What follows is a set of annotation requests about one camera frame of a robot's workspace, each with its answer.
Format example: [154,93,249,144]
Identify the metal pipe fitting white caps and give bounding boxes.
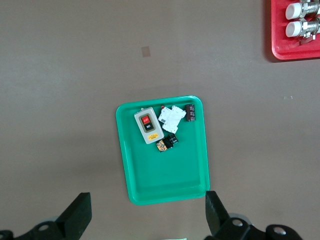
[284,1,320,21]
[284,18,320,46]

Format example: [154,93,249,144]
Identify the black round buzzer component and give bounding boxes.
[155,132,180,153]

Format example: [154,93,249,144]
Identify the grey on-off switch box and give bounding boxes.
[133,106,165,145]

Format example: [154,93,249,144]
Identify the white circuit breaker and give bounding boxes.
[158,105,187,134]

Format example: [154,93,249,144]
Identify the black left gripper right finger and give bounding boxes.
[205,190,254,240]

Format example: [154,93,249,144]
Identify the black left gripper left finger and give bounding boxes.
[14,192,93,240]

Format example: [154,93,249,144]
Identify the small black capacitor block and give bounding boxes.
[185,103,196,123]

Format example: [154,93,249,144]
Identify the green plastic tray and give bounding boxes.
[115,94,211,207]

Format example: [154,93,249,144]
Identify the red tray with fittings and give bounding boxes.
[271,0,320,61]

